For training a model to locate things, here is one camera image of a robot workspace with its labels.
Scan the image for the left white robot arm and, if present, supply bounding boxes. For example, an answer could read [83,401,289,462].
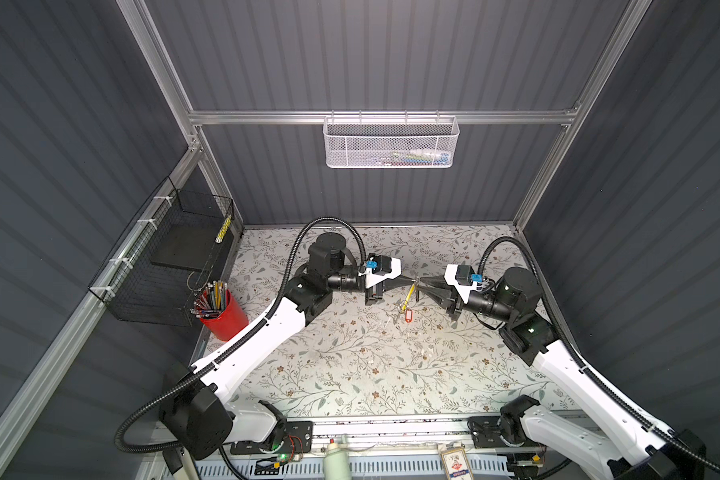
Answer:
[159,232,414,459]

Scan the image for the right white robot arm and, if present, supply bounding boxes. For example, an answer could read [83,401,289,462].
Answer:
[419,265,706,479]

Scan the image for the red pencil cup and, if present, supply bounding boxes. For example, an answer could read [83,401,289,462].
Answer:
[190,281,249,341]

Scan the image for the playing card box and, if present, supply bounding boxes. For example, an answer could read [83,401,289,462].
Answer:
[438,445,474,480]

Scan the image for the yellow marker in basket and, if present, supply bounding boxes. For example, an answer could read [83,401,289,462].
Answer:
[215,216,232,244]

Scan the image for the white bottle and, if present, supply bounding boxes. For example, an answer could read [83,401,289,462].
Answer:
[323,439,352,480]

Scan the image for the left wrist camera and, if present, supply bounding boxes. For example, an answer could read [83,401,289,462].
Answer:
[364,255,402,289]

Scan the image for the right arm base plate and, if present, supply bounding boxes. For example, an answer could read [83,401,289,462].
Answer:
[466,416,511,448]

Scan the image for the white wire mesh basket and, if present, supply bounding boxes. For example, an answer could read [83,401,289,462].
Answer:
[322,115,460,169]

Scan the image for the left black cable conduit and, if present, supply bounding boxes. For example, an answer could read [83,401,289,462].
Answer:
[113,217,368,480]

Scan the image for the black cable conduit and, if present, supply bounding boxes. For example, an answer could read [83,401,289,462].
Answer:
[477,236,720,480]
[113,217,368,480]

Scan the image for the right black cable conduit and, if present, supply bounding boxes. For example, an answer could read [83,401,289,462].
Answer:
[477,236,720,480]

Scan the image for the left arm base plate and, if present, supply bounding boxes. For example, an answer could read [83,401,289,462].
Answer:
[225,421,314,455]

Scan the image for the black wire basket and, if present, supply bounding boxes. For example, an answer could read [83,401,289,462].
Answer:
[89,178,236,327]

